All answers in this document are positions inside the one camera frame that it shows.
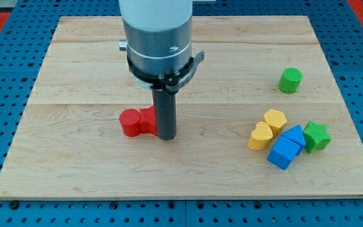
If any light wooden board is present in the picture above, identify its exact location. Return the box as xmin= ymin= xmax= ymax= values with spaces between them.
xmin=0 ymin=16 xmax=363 ymax=201

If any black clamp ring with lever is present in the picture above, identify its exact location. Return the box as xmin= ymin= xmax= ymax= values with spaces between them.
xmin=126 ymin=50 xmax=206 ymax=95

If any red cylinder block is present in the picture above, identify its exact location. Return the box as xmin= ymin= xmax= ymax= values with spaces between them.
xmin=119 ymin=108 xmax=141 ymax=137

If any red star block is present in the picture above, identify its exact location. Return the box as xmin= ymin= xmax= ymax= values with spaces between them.
xmin=139 ymin=105 xmax=158 ymax=136

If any green star block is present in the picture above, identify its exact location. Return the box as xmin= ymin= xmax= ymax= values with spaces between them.
xmin=303 ymin=120 xmax=331 ymax=154

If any yellow heart block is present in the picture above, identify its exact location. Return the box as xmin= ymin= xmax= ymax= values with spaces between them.
xmin=248 ymin=122 xmax=274 ymax=151

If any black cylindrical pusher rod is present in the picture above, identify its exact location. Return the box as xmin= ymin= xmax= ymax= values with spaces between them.
xmin=152 ymin=90 xmax=176 ymax=141

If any blue cube block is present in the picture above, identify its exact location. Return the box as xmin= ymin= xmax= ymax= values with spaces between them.
xmin=267 ymin=136 xmax=302 ymax=170

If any blue triangle block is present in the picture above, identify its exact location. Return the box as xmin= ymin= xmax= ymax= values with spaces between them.
xmin=282 ymin=125 xmax=306 ymax=156

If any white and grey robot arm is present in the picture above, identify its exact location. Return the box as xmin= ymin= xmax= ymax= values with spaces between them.
xmin=119 ymin=0 xmax=193 ymax=89

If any yellow hexagon block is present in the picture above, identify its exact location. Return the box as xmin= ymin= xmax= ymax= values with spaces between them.
xmin=262 ymin=109 xmax=287 ymax=137

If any green cylinder block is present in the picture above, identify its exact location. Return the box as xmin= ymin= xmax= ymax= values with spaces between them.
xmin=278 ymin=67 xmax=303 ymax=94

